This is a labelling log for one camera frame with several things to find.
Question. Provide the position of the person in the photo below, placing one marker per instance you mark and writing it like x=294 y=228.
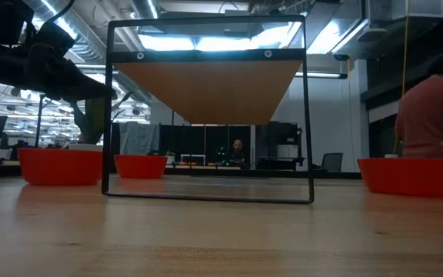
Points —
x=433 y=115
x=238 y=148

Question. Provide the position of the black aluminium table frame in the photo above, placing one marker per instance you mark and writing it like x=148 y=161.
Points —
x=264 y=174

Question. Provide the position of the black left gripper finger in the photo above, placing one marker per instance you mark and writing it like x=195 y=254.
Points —
x=87 y=90

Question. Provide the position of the black vertical pole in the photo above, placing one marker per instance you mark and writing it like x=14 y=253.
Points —
x=40 y=123

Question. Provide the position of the red plastic mini bowl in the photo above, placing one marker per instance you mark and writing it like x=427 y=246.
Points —
x=140 y=166
x=60 y=167
x=406 y=177

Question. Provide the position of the green plant in white pot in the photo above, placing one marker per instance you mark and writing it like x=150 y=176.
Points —
x=90 y=123

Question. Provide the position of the grey cover cloth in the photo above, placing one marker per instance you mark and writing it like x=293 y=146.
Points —
x=138 y=138

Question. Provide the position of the bright ceiling light panel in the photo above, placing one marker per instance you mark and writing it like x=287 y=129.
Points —
x=167 y=42

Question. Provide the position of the black equipment rack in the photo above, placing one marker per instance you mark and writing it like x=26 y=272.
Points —
x=288 y=134

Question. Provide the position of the wooden shelf with black frame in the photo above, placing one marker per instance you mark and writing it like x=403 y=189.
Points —
x=214 y=92

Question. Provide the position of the black ceiling camera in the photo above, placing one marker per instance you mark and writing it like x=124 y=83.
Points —
x=341 y=57

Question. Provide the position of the white tube light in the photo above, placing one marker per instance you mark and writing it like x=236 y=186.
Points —
x=321 y=75

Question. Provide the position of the black partition panel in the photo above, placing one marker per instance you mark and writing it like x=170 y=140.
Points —
x=190 y=140

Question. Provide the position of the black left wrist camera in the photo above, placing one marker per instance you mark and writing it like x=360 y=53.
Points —
x=52 y=38

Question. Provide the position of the silver ventilation duct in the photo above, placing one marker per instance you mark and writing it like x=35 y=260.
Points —
x=87 y=38
x=144 y=7

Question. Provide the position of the dark office chair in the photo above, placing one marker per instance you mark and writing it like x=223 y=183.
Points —
x=332 y=161

